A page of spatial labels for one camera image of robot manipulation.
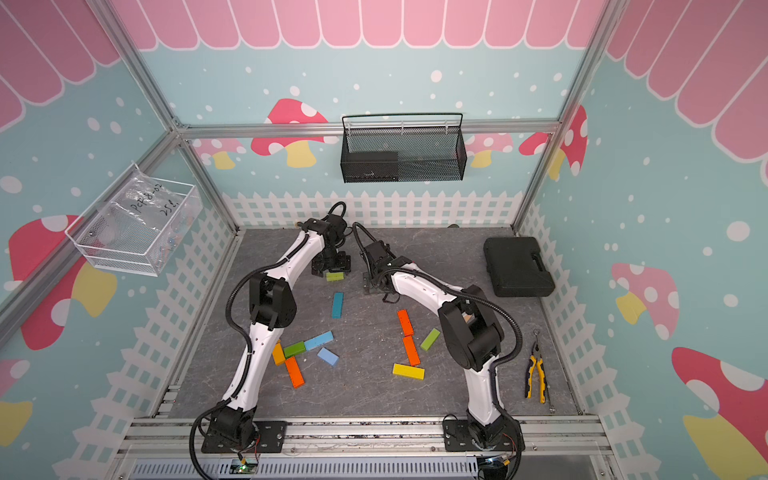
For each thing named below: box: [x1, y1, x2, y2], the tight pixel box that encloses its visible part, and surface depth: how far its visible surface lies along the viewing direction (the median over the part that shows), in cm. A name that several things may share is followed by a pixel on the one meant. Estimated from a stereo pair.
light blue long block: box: [304, 330, 334, 351], surface depth 92 cm
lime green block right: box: [420, 328, 441, 351], surface depth 92 cm
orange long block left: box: [286, 356, 306, 389], surface depth 86 cm
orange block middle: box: [404, 335, 421, 366], surface depth 90 cm
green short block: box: [284, 341, 306, 359], surface depth 91 cm
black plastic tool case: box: [484, 237, 555, 297], surface depth 105 cm
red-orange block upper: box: [397, 309, 415, 336], surface depth 96 cm
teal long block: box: [332, 292, 345, 319], surface depth 100 cm
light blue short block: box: [317, 347, 340, 366], surface depth 89 cm
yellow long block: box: [392, 363, 426, 380], surface depth 87 cm
